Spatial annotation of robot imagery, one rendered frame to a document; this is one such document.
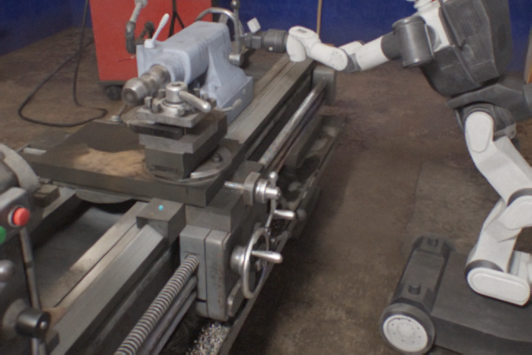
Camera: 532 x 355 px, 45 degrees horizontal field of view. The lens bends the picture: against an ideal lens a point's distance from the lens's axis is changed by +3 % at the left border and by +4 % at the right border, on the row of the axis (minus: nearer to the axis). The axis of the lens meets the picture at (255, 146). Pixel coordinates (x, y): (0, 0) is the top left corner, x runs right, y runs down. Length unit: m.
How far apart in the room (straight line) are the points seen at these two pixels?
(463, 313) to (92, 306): 1.53
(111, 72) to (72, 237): 2.99
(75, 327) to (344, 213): 2.15
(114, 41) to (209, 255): 3.17
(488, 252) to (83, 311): 1.59
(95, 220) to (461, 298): 1.45
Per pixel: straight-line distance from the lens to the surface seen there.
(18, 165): 1.44
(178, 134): 1.72
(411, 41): 2.08
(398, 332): 2.62
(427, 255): 2.85
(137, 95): 1.96
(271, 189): 1.85
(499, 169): 2.42
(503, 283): 2.60
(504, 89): 2.29
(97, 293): 1.58
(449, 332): 2.62
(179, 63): 2.16
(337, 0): 5.81
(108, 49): 4.83
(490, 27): 2.18
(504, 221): 2.46
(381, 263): 3.08
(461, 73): 2.24
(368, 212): 3.45
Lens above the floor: 1.80
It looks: 26 degrees down
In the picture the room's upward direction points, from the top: straight up
